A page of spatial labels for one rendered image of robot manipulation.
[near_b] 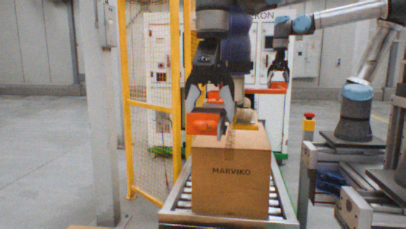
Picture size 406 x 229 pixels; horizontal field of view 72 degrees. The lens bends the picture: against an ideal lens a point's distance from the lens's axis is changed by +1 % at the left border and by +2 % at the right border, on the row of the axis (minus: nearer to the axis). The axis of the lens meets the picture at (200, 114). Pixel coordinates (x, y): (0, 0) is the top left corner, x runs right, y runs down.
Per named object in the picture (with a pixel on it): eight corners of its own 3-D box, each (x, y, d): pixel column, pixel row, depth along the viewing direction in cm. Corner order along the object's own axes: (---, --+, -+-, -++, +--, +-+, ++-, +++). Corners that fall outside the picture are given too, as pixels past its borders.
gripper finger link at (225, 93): (242, 115, 70) (229, 81, 69) (241, 120, 64) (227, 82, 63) (230, 119, 70) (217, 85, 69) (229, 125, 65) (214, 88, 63)
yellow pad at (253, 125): (235, 113, 142) (235, 103, 141) (255, 114, 141) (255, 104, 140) (233, 130, 109) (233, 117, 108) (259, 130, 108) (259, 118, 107)
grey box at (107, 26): (112, 47, 218) (109, 6, 212) (118, 47, 217) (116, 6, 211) (99, 46, 199) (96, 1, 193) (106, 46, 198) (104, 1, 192)
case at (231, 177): (204, 173, 208) (204, 121, 200) (259, 176, 202) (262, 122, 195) (191, 218, 149) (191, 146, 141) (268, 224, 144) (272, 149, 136)
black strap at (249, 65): (203, 69, 135) (203, 60, 134) (252, 69, 131) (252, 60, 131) (195, 71, 113) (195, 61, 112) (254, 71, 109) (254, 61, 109)
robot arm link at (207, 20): (228, 9, 59) (189, 10, 60) (227, 32, 60) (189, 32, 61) (230, 14, 66) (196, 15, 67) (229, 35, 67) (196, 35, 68)
